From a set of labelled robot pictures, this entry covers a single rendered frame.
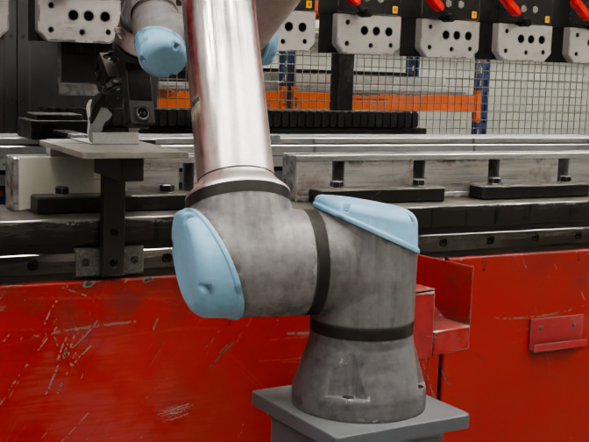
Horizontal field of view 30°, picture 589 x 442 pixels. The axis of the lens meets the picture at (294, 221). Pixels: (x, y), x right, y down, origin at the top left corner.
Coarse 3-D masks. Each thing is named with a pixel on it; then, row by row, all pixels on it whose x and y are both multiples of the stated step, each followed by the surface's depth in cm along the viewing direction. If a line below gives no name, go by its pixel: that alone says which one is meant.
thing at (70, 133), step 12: (24, 120) 220; (36, 120) 216; (48, 120) 218; (60, 120) 219; (72, 120) 220; (84, 120) 222; (24, 132) 221; (36, 132) 217; (48, 132) 218; (60, 132) 213; (72, 132) 211; (84, 132) 221
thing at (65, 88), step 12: (60, 48) 197; (72, 48) 198; (84, 48) 199; (96, 48) 200; (108, 48) 201; (60, 60) 197; (72, 60) 198; (84, 60) 199; (96, 60) 200; (60, 72) 198; (72, 72) 198; (84, 72) 200; (96, 72) 201; (60, 84) 199; (72, 84) 200; (84, 84) 200
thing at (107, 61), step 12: (120, 48) 179; (108, 60) 186; (120, 60) 183; (132, 60) 179; (108, 72) 184; (96, 84) 189; (108, 84) 183; (120, 84) 183; (108, 96) 184; (120, 96) 185
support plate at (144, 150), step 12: (48, 144) 191; (60, 144) 189; (72, 144) 190; (84, 144) 191; (144, 144) 195; (84, 156) 174; (96, 156) 175; (108, 156) 176; (120, 156) 177; (132, 156) 178; (144, 156) 179; (156, 156) 180; (168, 156) 181; (180, 156) 182
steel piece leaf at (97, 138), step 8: (96, 136) 190; (104, 136) 190; (112, 136) 191; (120, 136) 192; (128, 136) 193; (136, 136) 193; (96, 144) 190; (104, 144) 191; (112, 144) 191; (120, 144) 192; (128, 144) 193; (136, 144) 193
